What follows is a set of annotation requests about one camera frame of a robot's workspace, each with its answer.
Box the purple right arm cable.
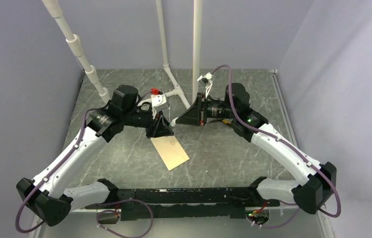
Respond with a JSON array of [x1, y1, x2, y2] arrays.
[[210, 64, 342, 230]]

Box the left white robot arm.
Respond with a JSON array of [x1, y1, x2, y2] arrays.
[[16, 85, 174, 227]]

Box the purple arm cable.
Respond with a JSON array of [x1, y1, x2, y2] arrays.
[[15, 90, 154, 234], [210, 64, 342, 230]]

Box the white PVC pipe frame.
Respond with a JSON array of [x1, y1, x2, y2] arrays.
[[42, 0, 191, 106]]

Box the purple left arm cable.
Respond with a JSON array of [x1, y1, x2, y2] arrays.
[[15, 90, 154, 234]]

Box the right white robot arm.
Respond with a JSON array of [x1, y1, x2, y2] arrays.
[[171, 83, 337, 214]]

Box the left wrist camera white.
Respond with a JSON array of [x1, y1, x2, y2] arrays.
[[150, 88, 170, 119]]

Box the white green glue stick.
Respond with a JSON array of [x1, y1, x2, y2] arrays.
[[170, 118, 178, 128]]

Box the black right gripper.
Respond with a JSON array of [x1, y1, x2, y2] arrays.
[[175, 93, 236, 127]]

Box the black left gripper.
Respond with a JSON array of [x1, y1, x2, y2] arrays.
[[123, 107, 174, 139]]

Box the tan paper envelope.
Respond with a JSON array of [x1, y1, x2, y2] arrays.
[[151, 136, 189, 171]]

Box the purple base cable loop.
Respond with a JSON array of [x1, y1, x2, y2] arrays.
[[96, 198, 155, 238]]

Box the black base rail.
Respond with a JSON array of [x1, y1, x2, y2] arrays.
[[86, 187, 279, 221]]

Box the yellow handled pliers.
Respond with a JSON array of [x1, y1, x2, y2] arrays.
[[221, 119, 231, 126]]

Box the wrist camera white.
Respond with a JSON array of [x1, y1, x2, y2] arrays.
[[197, 72, 213, 98], [150, 88, 170, 119]]

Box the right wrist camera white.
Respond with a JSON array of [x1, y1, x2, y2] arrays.
[[197, 72, 213, 98]]

